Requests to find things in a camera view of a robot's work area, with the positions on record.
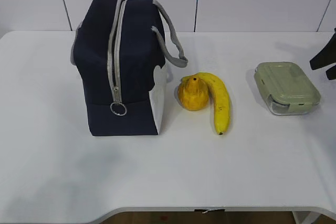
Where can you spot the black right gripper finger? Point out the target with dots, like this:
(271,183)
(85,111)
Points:
(325,57)
(331,73)

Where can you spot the yellow banana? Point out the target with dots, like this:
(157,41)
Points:
(221,101)

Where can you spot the yellow pear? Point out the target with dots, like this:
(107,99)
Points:
(193,93)

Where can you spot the navy blue lunch bag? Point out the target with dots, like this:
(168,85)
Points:
(121,50)

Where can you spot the white table leg frame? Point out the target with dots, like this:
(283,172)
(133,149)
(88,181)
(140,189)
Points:
(311,217)

